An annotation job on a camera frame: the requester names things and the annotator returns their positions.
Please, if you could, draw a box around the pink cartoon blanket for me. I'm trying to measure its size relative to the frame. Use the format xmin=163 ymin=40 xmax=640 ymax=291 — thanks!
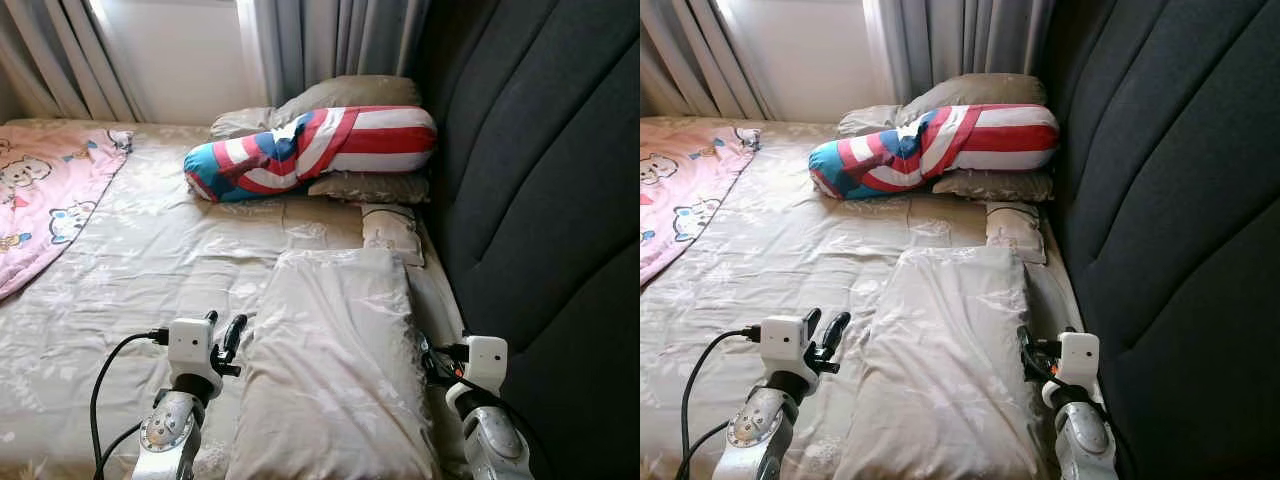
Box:
xmin=0 ymin=125 xmax=134 ymax=301
xmin=640 ymin=117 xmax=763 ymax=286

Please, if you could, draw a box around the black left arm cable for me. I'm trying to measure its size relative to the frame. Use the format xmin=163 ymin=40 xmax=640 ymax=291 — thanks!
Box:
xmin=88 ymin=327 xmax=169 ymax=480
xmin=678 ymin=326 xmax=763 ymax=480

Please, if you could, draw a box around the large beige floral pillow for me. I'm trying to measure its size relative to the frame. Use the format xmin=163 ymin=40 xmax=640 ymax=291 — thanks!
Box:
xmin=225 ymin=247 xmax=446 ymax=480
xmin=833 ymin=245 xmax=1051 ymax=480

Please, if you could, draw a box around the grey curtain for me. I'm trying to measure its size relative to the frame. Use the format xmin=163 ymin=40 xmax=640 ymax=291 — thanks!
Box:
xmin=0 ymin=0 xmax=149 ymax=123
xmin=238 ymin=0 xmax=433 ymax=106
xmin=865 ymin=0 xmax=1056 ymax=103
xmin=640 ymin=0 xmax=776 ymax=121

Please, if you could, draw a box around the small printed beige pillow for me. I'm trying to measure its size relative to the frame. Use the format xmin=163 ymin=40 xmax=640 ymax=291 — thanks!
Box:
xmin=985 ymin=200 xmax=1049 ymax=266
xmin=360 ymin=203 xmax=426 ymax=268

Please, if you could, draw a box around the beige floral bed sheet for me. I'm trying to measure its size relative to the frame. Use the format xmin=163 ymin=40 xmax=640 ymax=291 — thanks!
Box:
xmin=0 ymin=118 xmax=471 ymax=480
xmin=640 ymin=115 xmax=1086 ymax=480

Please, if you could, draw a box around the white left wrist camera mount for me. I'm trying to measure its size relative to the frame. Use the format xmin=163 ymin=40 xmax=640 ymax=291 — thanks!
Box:
xmin=760 ymin=317 xmax=807 ymax=373
xmin=167 ymin=318 xmax=214 ymax=376

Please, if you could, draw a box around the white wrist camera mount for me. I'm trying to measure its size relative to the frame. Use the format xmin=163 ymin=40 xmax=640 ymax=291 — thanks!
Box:
xmin=167 ymin=318 xmax=214 ymax=376
xmin=760 ymin=317 xmax=807 ymax=373
xmin=1058 ymin=332 xmax=1101 ymax=393
xmin=464 ymin=336 xmax=509 ymax=396

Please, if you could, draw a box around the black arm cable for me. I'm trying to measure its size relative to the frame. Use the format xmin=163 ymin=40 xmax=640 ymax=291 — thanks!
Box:
xmin=420 ymin=340 xmax=546 ymax=471
xmin=1016 ymin=335 xmax=1136 ymax=471
xmin=678 ymin=326 xmax=763 ymax=480
xmin=88 ymin=327 xmax=169 ymax=480

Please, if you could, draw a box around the dark grey padded headboard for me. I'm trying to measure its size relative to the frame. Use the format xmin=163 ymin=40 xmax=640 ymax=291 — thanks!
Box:
xmin=1035 ymin=0 xmax=1280 ymax=480
xmin=412 ymin=0 xmax=641 ymax=480

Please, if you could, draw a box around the red white blue bolster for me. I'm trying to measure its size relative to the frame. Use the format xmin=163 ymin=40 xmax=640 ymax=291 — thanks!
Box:
xmin=808 ymin=103 xmax=1061 ymax=201
xmin=183 ymin=105 xmax=438 ymax=204

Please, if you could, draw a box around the large plain beige pillow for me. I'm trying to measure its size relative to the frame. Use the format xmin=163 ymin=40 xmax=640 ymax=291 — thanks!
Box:
xmin=897 ymin=73 xmax=1048 ymax=123
xmin=272 ymin=75 xmax=424 ymax=126

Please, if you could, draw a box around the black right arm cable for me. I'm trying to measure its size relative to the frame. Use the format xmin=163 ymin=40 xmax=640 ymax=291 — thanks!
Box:
xmin=1016 ymin=335 xmax=1136 ymax=471
xmin=420 ymin=340 xmax=546 ymax=471

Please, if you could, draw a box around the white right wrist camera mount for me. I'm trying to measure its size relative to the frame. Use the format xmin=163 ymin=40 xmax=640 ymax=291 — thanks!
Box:
xmin=1058 ymin=332 xmax=1101 ymax=393
xmin=464 ymin=336 xmax=509 ymax=396

